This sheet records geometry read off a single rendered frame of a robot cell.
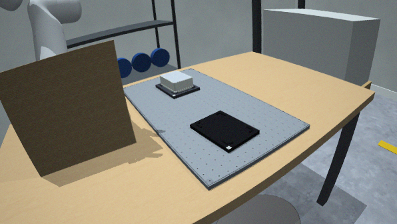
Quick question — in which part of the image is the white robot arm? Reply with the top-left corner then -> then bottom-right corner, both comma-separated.
0,0 -> 82,61

